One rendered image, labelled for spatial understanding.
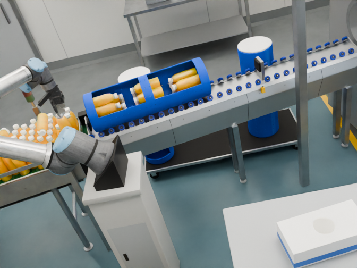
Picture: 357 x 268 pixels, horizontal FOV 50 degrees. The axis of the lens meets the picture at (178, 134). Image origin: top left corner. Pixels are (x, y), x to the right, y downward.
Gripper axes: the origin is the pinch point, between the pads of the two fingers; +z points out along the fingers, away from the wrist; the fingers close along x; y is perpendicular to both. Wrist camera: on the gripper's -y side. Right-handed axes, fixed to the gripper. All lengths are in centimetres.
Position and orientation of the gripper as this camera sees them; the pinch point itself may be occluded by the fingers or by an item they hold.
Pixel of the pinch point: (59, 114)
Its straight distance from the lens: 263.6
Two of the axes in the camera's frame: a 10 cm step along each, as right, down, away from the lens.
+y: 9.4, -3.2, 0.7
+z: 2.2, 7.8, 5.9
